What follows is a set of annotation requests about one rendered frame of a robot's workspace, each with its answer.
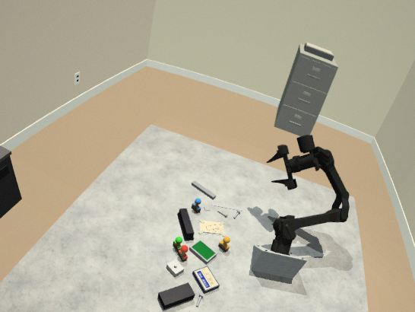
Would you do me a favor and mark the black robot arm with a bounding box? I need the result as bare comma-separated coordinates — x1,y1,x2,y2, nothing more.
271,135,350,255

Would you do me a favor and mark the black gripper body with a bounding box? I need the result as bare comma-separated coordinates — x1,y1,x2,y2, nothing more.
278,145,305,190

